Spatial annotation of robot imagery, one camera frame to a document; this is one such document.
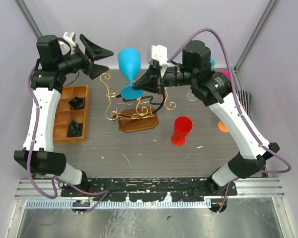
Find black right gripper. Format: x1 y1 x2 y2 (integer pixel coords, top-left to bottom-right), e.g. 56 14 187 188
132 63 196 96

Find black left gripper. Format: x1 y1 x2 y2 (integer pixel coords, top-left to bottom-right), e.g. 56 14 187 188
58 34 115 79

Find blue wine glass front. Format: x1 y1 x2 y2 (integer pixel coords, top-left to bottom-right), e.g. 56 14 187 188
118 48 144 100

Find gold wire wine glass rack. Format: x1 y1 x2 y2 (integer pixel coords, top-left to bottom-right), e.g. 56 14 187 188
99 73 176 133

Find clear wine glass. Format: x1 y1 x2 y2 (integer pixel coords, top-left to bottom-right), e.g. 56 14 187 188
186 92 197 102

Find red wine glass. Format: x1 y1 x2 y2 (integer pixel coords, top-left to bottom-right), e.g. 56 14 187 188
171 116 193 146

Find wooden compartment tray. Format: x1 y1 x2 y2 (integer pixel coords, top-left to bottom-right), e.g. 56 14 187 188
53 85 90 144

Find light blue wine glass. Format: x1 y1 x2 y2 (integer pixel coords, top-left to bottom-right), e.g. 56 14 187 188
211 59 215 70

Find magenta wine glass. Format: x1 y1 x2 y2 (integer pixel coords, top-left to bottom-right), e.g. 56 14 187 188
220 70 231 81

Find orange wine glass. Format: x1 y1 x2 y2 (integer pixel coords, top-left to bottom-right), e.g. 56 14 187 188
218 104 246 132

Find striped cloth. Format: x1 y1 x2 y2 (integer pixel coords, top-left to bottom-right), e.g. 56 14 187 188
236 90 251 118

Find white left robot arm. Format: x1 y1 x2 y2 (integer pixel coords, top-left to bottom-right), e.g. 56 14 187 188
13 32 114 199

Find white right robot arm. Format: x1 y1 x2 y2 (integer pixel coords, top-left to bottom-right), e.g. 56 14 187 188
133 40 280 195

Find dark rolled cloth in tray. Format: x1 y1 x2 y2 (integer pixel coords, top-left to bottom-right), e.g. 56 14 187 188
68 96 85 110

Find black coiled item in tray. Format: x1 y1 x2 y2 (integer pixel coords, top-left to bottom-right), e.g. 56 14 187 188
67 119 83 137

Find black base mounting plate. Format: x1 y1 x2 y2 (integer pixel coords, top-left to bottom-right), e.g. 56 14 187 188
59 177 239 203

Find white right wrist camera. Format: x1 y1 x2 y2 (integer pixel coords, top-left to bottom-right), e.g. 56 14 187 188
147 45 169 77

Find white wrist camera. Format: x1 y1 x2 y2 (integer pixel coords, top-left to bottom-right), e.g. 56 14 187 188
147 45 169 77
58 31 76 56

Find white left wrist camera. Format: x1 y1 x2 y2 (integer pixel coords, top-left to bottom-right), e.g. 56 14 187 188
58 31 76 56

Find aluminium frame rail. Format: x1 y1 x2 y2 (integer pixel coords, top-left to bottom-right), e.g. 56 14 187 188
14 177 285 213

